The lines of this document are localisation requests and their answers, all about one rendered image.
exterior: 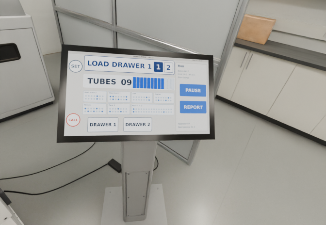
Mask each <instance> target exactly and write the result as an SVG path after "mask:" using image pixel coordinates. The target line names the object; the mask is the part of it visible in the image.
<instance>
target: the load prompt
mask: <svg viewBox="0 0 326 225"><path fill-rule="evenodd" d="M83 70H84V71H101V72H121V73H141V74H161V75H175V61H171V60H155V59H140V58H125V57H110V56H95V55H84V68H83Z"/></svg>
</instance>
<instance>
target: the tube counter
mask: <svg viewBox="0 0 326 225"><path fill-rule="evenodd" d="M120 89H149V90H175V78H163V77H141V76H120Z"/></svg>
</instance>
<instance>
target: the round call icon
mask: <svg viewBox="0 0 326 225"><path fill-rule="evenodd" d="M65 127H81V113H66V116H65Z"/></svg>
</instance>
